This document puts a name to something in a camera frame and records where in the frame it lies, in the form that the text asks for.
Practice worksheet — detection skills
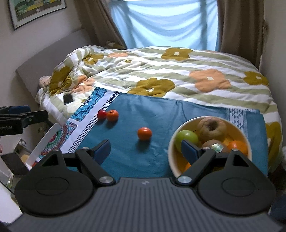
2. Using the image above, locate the brown russet apple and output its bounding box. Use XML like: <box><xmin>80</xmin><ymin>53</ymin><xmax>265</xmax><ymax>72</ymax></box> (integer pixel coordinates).
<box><xmin>197</xmin><ymin>117</ymin><xmax>227</xmax><ymax>143</ymax></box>

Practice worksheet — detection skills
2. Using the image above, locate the large orange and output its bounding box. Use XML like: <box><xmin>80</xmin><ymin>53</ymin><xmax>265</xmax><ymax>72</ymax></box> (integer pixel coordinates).
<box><xmin>227</xmin><ymin>140</ymin><xmax>248</xmax><ymax>156</ymax></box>

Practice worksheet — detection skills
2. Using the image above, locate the red tomato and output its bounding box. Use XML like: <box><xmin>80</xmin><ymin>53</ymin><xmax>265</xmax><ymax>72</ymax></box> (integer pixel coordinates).
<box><xmin>97</xmin><ymin>109</ymin><xmax>107</xmax><ymax>120</ymax></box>

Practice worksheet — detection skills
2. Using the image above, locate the small orange tangerine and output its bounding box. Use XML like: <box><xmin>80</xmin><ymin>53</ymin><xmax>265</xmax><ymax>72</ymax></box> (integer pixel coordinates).
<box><xmin>137</xmin><ymin>127</ymin><xmax>152</xmax><ymax>141</ymax></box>

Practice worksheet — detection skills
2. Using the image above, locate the green apple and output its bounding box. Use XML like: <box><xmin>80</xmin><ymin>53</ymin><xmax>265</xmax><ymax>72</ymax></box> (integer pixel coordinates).
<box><xmin>174</xmin><ymin>130</ymin><xmax>199</xmax><ymax>153</ymax></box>

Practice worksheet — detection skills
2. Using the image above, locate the kiwi with sticker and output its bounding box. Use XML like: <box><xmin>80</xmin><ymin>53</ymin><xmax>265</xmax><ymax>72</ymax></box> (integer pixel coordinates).
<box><xmin>202</xmin><ymin>140</ymin><xmax>230</xmax><ymax>153</ymax></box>

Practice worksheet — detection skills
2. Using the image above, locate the cream fruit bowl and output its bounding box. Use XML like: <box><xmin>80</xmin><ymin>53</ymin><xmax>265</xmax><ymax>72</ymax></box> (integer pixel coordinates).
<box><xmin>168</xmin><ymin>116</ymin><xmax>252</xmax><ymax>177</ymax></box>

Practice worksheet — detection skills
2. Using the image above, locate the blue patterned cloth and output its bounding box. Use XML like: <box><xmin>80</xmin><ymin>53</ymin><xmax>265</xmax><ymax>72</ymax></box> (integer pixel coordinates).
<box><xmin>35</xmin><ymin>88</ymin><xmax>268</xmax><ymax>178</ymax></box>

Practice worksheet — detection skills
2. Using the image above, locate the black phone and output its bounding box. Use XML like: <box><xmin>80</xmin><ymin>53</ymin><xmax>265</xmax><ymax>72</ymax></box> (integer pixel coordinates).
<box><xmin>63</xmin><ymin>93</ymin><xmax>74</xmax><ymax>105</ymax></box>

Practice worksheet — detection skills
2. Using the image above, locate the grey headboard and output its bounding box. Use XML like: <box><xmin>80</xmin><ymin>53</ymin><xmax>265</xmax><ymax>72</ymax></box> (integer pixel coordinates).
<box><xmin>16</xmin><ymin>29</ymin><xmax>92</xmax><ymax>98</ymax></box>

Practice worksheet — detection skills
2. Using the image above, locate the floral striped duvet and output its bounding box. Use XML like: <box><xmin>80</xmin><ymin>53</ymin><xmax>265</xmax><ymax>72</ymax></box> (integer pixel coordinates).
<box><xmin>35</xmin><ymin>44</ymin><xmax>283</xmax><ymax>172</ymax></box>

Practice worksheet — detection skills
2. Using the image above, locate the brown left curtain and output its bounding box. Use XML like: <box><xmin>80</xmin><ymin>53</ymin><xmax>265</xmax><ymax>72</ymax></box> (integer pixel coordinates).
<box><xmin>74</xmin><ymin>0</ymin><xmax>127</xmax><ymax>49</ymax></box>

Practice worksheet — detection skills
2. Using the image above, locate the brown curtain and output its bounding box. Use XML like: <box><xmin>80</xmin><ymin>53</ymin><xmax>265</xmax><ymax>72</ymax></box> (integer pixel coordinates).
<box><xmin>74</xmin><ymin>0</ymin><xmax>127</xmax><ymax>49</ymax></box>
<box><xmin>217</xmin><ymin>0</ymin><xmax>265</xmax><ymax>68</ymax></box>

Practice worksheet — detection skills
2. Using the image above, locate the light blue window sheet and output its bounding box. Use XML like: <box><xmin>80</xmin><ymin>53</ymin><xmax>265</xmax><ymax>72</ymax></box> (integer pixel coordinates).
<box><xmin>109</xmin><ymin>0</ymin><xmax>219</xmax><ymax>51</ymax></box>

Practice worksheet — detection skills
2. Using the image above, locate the brown right curtain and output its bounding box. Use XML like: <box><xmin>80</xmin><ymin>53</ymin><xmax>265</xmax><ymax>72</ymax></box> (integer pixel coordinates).
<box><xmin>217</xmin><ymin>0</ymin><xmax>265</xmax><ymax>68</ymax></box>

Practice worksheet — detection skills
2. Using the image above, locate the framed wall picture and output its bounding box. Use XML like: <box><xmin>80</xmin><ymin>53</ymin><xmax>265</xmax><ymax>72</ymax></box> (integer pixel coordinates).
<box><xmin>8</xmin><ymin>0</ymin><xmax>66</xmax><ymax>30</ymax></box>

